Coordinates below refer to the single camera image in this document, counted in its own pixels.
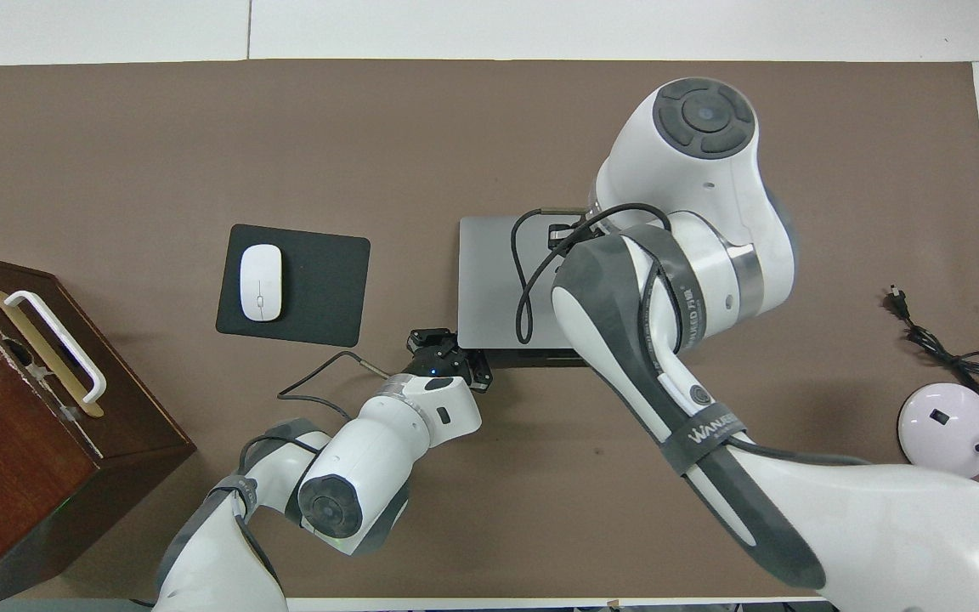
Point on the brown table mat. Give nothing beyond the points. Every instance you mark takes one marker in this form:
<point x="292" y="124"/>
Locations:
<point x="116" y="153"/>

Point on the black mouse pad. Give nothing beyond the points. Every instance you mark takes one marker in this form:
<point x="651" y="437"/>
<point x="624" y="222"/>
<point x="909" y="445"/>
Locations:
<point x="324" y="289"/>

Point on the dark wooden box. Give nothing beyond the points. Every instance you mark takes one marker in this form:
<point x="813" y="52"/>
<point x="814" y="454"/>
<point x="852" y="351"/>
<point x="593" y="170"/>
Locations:
<point x="14" y="459"/>

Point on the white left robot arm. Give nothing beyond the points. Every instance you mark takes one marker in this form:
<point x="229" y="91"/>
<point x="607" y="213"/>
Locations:
<point x="362" y="476"/>

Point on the silver grey laptop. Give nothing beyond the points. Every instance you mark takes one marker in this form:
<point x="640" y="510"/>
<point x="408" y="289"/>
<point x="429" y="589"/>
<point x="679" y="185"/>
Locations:
<point x="489" y="289"/>

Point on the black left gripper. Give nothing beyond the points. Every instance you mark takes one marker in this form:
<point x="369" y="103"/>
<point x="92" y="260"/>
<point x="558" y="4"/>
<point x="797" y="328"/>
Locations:
<point x="438" y="361"/>

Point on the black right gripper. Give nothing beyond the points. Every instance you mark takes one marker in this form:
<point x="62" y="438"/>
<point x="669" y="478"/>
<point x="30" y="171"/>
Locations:
<point x="564" y="235"/>

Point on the white computer mouse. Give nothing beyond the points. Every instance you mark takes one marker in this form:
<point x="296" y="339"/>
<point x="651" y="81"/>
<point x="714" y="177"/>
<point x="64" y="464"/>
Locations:
<point x="261" y="282"/>

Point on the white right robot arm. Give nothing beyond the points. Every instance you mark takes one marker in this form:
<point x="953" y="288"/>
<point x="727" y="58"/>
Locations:
<point x="880" y="527"/>

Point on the white desk lamp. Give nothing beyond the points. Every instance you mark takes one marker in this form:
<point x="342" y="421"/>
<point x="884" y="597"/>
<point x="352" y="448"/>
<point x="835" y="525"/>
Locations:
<point x="944" y="425"/>

